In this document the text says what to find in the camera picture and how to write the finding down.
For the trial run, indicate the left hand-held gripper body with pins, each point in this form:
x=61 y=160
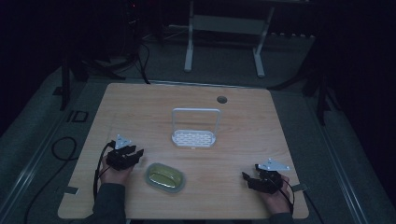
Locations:
x=117 y=160

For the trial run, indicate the grey tape strip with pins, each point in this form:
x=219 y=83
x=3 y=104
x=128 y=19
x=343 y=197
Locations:
x=299 y=187
x=71 y=190

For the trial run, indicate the white metal desk frame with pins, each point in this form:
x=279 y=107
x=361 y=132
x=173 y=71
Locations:
x=224 y=25

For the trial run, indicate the person's left hand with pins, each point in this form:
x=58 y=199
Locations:
x=115 y=175

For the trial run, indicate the yellow-green soap bar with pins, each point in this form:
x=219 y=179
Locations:
x=165 y=178

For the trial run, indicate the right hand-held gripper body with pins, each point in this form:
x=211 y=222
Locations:
x=267 y=182

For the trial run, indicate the white plastic drain rack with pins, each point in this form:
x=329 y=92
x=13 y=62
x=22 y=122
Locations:
x=193 y=138

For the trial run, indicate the person's right hand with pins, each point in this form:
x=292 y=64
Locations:
x=277 y=200

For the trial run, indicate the black metal stand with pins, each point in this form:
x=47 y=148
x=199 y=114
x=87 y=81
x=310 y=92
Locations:
x=322 y=99
x=67 y=81

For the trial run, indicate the green oval soap dish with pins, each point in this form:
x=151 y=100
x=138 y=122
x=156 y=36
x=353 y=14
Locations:
x=149 y=180

